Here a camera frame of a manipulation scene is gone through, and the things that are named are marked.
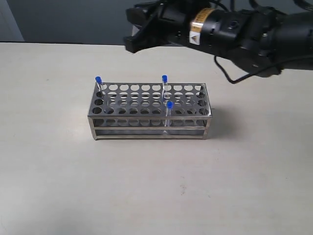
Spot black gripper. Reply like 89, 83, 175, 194
123, 0, 247, 58

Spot blue-capped test tube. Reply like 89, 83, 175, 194
95, 76, 103, 96
165, 101, 173, 127
162, 75, 169, 99

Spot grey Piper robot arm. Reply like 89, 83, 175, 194
124, 0, 313, 77

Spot stainless steel test tube rack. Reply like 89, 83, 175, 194
88, 83, 212, 140

